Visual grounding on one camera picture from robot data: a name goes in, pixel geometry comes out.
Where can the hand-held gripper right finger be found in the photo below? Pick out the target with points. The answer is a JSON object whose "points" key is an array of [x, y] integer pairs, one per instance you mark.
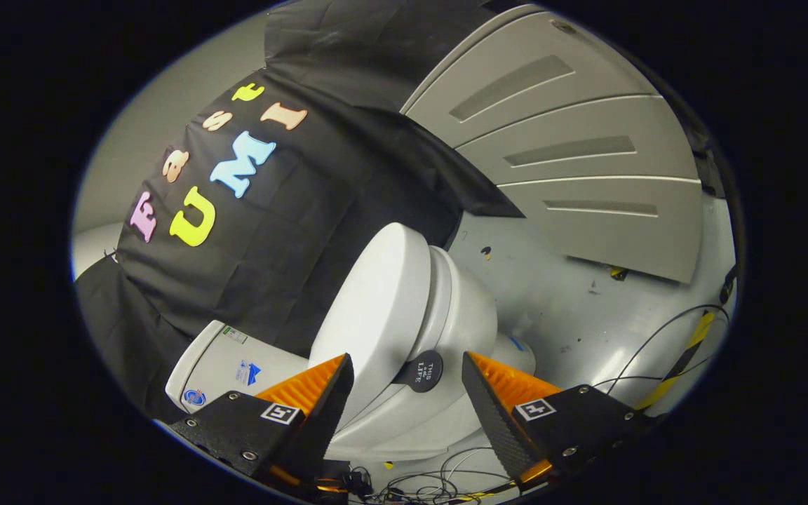
{"points": [[492, 414]]}

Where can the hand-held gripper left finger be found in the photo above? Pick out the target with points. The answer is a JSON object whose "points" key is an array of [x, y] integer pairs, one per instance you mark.
{"points": [[323, 414]]}

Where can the round black lid pull tab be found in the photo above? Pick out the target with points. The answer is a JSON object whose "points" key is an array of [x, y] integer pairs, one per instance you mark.
{"points": [[423, 370]]}

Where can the white toilet lid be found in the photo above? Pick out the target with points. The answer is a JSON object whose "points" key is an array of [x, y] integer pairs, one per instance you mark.
{"points": [[376, 301]]}

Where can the white toilet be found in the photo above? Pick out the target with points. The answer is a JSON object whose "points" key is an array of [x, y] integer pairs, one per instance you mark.
{"points": [[467, 315]]}

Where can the black backdrop cloth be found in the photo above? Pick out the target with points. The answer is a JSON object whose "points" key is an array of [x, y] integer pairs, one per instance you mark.
{"points": [[271, 245]]}

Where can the yellow black hazard tape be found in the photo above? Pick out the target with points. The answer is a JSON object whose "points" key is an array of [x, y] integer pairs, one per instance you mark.
{"points": [[684, 354]]}

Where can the white drawer cabinet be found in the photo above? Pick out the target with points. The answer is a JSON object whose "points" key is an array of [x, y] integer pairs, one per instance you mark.
{"points": [[586, 112]]}

